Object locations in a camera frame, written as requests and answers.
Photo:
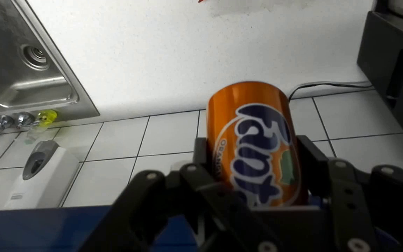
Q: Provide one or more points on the stainless steel sink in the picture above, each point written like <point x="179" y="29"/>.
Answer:
<point x="19" y="61"/>

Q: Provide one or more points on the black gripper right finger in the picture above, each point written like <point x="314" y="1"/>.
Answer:
<point x="349" y="205"/>

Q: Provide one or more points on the white wall soap dispenser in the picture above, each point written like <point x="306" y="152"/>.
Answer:
<point x="47" y="180"/>

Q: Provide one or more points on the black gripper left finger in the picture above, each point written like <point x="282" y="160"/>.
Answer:
<point x="181" y="205"/>

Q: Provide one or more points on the orange Fanta soda can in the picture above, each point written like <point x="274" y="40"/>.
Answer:
<point x="251" y="141"/>

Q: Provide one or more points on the black coffee maker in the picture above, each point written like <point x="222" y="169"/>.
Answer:
<point x="391" y="71"/>

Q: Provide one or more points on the chrome sink faucet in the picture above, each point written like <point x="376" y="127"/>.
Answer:
<point x="5" y="122"/>

